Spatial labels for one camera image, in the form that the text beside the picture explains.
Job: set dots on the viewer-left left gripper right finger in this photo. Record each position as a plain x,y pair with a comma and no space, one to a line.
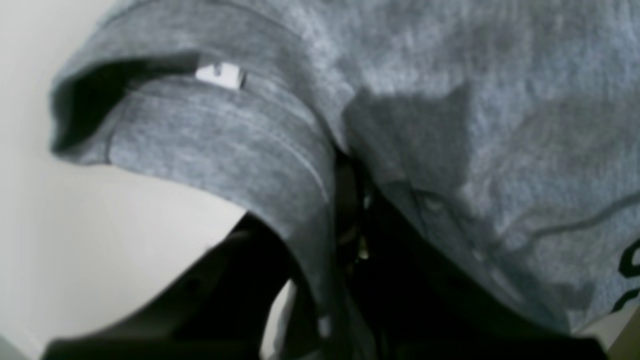
417,303

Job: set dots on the viewer-left left gripper left finger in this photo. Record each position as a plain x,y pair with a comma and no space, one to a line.
218,309

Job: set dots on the grey T-shirt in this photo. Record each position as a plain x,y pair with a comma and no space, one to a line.
506,132

